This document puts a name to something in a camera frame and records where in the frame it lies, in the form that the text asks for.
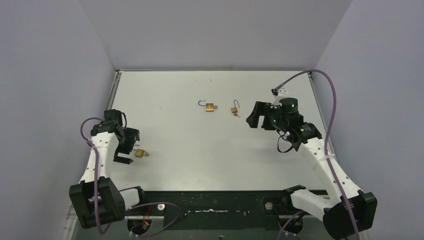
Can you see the right small brass padlock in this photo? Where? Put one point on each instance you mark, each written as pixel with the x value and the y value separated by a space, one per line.
pixel 234 110

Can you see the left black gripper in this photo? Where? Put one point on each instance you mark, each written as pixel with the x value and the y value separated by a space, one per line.
pixel 129 142

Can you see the brass padlock shackle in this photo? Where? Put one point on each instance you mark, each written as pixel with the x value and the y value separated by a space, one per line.
pixel 209 107

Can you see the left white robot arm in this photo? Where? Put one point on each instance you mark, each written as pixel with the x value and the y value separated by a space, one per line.
pixel 95 198

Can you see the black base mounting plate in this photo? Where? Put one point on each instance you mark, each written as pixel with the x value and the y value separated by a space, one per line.
pixel 210 210

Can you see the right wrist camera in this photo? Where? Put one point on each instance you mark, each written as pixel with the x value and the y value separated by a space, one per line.
pixel 279 92

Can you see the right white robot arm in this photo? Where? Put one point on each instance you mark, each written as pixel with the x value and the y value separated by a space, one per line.
pixel 347 209

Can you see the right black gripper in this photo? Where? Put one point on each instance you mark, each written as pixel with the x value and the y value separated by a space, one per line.
pixel 262 108

